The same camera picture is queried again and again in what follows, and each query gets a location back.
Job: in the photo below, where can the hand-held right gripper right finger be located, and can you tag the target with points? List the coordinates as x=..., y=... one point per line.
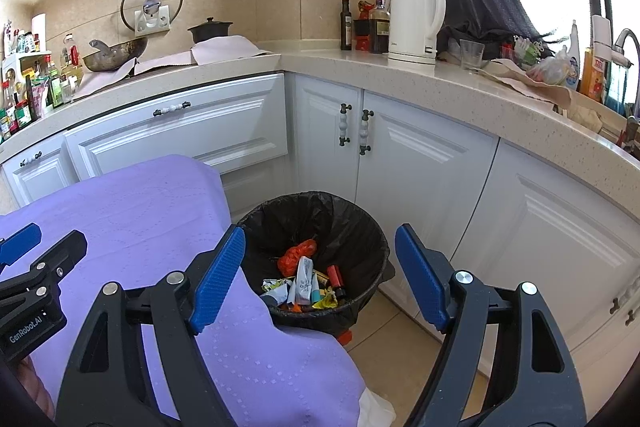
x=422, y=282

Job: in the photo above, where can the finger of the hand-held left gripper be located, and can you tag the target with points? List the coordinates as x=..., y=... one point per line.
x=20, y=239
x=60, y=254

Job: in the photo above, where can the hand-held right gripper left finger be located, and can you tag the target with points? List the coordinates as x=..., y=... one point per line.
x=217, y=282

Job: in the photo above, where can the yellow-green wrapper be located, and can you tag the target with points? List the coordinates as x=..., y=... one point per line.
x=274, y=286

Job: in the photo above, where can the orange plastic bag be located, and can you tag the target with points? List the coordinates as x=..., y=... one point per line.
x=297, y=254
x=295, y=307

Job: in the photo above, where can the large white tube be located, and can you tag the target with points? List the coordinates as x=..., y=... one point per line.
x=303, y=279

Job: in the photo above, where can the red label bottle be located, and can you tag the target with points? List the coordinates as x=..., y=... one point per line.
x=336, y=279

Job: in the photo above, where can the black-lined trash bin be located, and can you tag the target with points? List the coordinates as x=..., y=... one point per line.
x=350, y=227

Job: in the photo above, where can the yellow wrapper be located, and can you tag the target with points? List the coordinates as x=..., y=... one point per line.
x=326, y=302

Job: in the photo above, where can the amber bottle yellow label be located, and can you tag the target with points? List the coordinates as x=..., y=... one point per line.
x=321, y=278

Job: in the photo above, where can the person's left hand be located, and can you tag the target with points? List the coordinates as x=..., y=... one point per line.
x=37, y=387

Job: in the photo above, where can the white cabinet door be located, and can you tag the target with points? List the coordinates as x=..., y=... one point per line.
x=560, y=267
x=430, y=187
x=45, y=177
x=320, y=147

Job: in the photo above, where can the purple tablecloth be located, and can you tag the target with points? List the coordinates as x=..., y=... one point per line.
x=125, y=217

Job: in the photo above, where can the group of condiment bottles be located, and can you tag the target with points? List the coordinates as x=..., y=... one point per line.
x=30, y=102

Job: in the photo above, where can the white cabinet drawer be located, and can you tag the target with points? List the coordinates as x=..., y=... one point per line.
x=210, y=142

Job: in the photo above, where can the large cooking oil bottle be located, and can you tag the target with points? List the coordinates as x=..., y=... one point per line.
x=71, y=67

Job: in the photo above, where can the white spice rack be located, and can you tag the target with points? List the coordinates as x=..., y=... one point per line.
x=20, y=57

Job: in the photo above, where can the steel wok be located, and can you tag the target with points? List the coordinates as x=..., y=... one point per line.
x=117, y=57

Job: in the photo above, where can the white stove cover paper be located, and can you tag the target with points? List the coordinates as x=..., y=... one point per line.
x=150, y=67

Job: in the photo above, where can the paper towel roll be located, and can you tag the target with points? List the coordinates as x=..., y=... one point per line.
x=39, y=32

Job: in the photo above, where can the beige kitchen countertop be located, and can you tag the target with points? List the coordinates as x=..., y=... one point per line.
x=400, y=74

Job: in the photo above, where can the brown paper bag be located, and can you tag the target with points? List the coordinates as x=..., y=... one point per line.
x=545, y=94

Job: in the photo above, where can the clear glass cup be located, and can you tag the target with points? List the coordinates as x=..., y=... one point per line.
x=471, y=56

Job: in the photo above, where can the white cloth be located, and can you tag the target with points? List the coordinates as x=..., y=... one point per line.
x=225, y=49

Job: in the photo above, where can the clear plastic bag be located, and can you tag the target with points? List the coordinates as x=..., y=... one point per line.
x=547, y=69

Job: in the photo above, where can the black pot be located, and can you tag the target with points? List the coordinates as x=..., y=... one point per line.
x=210, y=32

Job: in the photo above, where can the red packaged bottle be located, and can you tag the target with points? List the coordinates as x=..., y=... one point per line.
x=362, y=37

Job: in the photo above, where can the white electric kettle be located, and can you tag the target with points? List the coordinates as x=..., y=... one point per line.
x=412, y=22

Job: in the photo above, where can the dark olive oil bottle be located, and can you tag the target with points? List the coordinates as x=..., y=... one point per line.
x=346, y=29

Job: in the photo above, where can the orange detergent bottle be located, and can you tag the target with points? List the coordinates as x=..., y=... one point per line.
x=592, y=79

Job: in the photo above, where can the white spray bottle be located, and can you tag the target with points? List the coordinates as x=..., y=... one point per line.
x=574, y=57

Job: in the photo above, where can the steel faucet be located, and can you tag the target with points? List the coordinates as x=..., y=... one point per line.
x=625, y=39

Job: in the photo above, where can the white wall socket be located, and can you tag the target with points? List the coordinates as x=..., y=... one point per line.
x=160, y=24

